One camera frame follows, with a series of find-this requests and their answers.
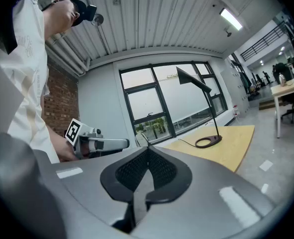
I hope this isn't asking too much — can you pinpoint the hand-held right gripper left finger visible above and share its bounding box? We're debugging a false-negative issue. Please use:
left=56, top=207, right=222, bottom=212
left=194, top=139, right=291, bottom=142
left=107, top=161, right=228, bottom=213
left=33, top=145, right=150, bottom=239

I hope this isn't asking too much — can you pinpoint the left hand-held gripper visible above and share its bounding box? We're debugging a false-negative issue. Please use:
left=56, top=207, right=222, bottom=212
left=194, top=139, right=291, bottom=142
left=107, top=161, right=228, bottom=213
left=64, top=118, right=131, bottom=160

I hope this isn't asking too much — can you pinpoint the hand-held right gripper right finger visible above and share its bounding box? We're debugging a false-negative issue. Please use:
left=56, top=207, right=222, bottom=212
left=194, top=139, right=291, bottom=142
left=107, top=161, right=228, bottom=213
left=133, top=145, right=278, bottom=239

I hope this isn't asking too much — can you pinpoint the black desk lamp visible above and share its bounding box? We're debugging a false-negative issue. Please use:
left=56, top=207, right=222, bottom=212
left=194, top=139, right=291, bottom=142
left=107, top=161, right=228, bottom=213
left=176, top=66, right=223, bottom=149

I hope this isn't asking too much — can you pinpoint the person's left forearm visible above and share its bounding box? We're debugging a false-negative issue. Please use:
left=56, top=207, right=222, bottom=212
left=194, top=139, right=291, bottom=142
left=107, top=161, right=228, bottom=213
left=46, top=125, right=79, bottom=162

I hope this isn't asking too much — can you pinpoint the wooden work table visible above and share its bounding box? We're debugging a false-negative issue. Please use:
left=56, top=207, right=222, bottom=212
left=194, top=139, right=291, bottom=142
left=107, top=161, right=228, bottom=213
left=270, top=79, right=294, bottom=139

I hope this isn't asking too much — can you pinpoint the beige backpack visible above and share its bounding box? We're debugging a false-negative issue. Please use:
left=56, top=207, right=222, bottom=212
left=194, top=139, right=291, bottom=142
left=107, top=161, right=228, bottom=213
left=135, top=131, right=150, bottom=148

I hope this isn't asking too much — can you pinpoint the black-framed window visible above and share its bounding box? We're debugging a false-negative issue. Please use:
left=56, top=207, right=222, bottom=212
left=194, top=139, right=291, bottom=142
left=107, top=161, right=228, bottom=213
left=119, top=61, right=229, bottom=144

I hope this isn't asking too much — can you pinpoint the white roller blind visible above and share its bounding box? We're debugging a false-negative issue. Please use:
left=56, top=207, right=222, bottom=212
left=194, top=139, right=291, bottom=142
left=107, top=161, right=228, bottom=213
left=158, top=77, right=212, bottom=124

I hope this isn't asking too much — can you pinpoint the white ceiling pipe bundle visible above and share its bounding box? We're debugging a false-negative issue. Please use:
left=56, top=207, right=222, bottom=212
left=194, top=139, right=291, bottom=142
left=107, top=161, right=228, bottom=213
left=45, top=32, right=91, bottom=77

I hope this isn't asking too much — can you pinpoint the person's white t-shirt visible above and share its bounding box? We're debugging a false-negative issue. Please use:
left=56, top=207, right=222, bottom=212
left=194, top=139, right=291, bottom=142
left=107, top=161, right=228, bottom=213
left=0, top=0, right=61, bottom=164

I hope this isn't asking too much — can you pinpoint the wooden step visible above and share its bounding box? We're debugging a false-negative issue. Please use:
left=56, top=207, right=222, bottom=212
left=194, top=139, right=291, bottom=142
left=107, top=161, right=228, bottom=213
left=258, top=98, right=284, bottom=111

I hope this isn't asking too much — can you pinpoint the grey locker cabinet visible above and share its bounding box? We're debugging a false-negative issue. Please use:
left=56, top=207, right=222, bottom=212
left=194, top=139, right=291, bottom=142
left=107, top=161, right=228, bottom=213
left=220, top=58, right=250, bottom=115

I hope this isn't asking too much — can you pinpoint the hanging dark coat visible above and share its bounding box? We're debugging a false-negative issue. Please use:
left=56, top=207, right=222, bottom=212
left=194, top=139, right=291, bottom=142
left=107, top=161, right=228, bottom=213
left=239, top=71, right=253, bottom=95

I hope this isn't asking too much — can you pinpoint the person's head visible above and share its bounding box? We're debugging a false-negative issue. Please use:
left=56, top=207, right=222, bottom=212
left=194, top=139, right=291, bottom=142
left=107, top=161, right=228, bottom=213
left=42, top=0, right=81, bottom=38

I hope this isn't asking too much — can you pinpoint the person's black cap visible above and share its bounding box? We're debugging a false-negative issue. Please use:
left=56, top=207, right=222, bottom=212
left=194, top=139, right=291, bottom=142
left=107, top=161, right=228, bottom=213
left=41, top=0, right=88, bottom=27

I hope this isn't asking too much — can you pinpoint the small grey ceiling fixture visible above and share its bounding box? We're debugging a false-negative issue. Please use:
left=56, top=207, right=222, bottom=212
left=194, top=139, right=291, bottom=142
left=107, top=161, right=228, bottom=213
left=223, top=25, right=234, bottom=38

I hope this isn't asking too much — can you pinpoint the black balcony railing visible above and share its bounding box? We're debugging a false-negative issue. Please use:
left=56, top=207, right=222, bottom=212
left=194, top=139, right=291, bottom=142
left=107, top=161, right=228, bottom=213
left=240, top=20, right=287, bottom=62

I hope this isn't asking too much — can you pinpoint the rectangular ceiling light panel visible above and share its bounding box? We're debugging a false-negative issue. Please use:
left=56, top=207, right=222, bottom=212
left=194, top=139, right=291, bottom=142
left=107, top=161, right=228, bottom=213
left=219, top=7, right=244, bottom=31

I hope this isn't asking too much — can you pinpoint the thin dark strap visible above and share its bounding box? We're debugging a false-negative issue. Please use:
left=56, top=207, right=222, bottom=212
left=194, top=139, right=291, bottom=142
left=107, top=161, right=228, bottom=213
left=178, top=138, right=198, bottom=148

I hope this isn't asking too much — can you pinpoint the black head-worn camera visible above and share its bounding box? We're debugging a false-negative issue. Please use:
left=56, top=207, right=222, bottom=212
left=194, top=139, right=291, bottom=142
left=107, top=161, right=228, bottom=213
left=86, top=4, right=105, bottom=26

